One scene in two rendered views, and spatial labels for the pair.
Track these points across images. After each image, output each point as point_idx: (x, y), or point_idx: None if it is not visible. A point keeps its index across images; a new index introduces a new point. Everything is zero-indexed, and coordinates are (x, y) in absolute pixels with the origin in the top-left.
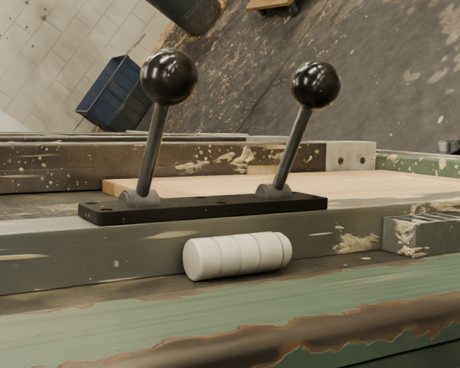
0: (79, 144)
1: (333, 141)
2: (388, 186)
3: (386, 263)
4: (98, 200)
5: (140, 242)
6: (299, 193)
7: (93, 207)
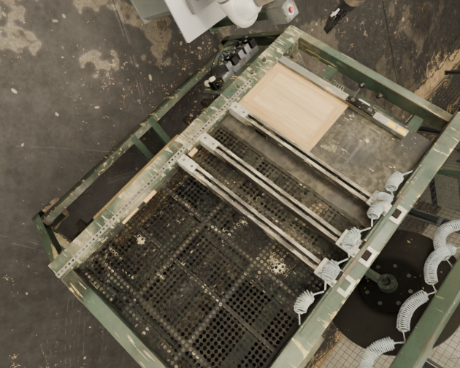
0: (311, 153)
1: (240, 111)
2: (279, 98)
3: (384, 84)
4: (320, 147)
5: None
6: (347, 98)
7: (374, 112)
